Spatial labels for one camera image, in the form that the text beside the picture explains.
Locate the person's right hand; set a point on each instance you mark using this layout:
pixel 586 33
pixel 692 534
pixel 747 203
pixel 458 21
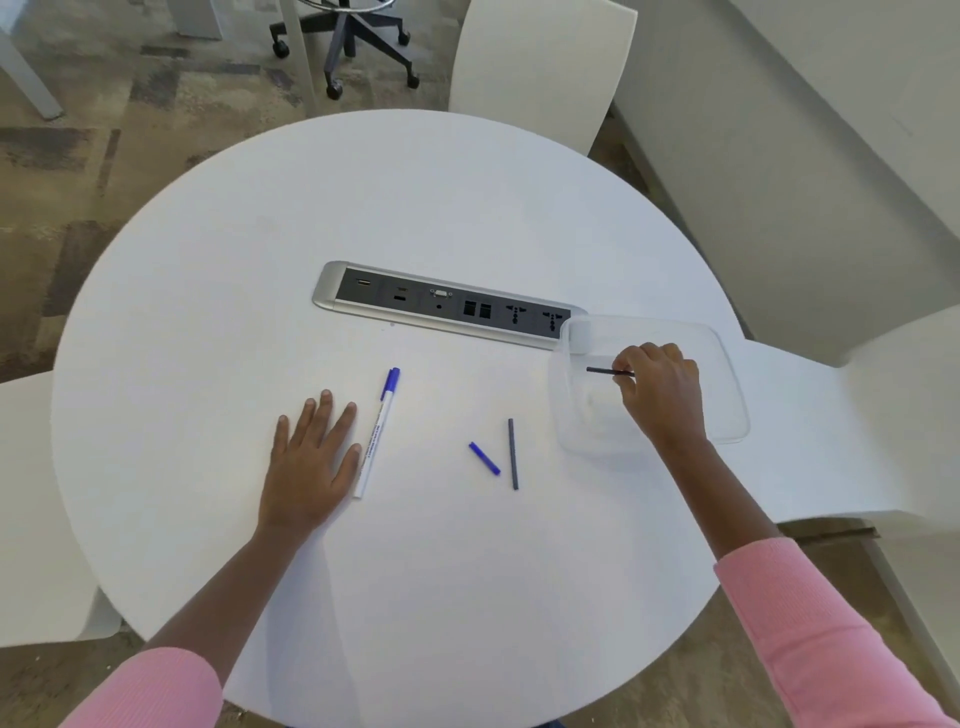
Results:
pixel 667 397

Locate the person's left hand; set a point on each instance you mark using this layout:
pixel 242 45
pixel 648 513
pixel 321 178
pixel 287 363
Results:
pixel 304 480

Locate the person's right fingers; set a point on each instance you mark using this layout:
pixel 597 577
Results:
pixel 637 364

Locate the person's left little finger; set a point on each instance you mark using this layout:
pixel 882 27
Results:
pixel 282 435

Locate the person's left middle finger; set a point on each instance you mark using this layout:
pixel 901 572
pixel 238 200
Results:
pixel 323 414

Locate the person's left thumb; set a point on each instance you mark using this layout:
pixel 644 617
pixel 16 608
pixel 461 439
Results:
pixel 352 466

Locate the short black stick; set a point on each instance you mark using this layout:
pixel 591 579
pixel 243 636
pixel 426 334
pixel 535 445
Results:
pixel 600 370

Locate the person's right forearm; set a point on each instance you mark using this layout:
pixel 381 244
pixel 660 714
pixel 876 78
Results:
pixel 780 600

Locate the person's left forearm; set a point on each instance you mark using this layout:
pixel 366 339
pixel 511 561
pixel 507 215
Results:
pixel 187 637

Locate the white marker with blue cap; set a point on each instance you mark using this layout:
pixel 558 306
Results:
pixel 376 435

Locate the clear plastic container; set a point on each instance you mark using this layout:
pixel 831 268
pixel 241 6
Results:
pixel 724 390

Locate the small blue pen cap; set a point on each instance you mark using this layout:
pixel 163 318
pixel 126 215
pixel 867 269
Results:
pixel 484 458

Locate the grey stick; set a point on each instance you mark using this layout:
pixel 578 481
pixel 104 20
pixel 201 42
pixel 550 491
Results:
pixel 513 454

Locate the silver power socket panel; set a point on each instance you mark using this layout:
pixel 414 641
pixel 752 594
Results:
pixel 450 304

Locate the white chair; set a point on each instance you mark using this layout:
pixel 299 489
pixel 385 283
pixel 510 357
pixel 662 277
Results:
pixel 536 71
pixel 37 510
pixel 892 420

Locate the white table leg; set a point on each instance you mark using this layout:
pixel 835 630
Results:
pixel 298 52
pixel 26 75

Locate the black office chair base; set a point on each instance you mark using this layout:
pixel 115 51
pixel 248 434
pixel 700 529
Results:
pixel 352 45

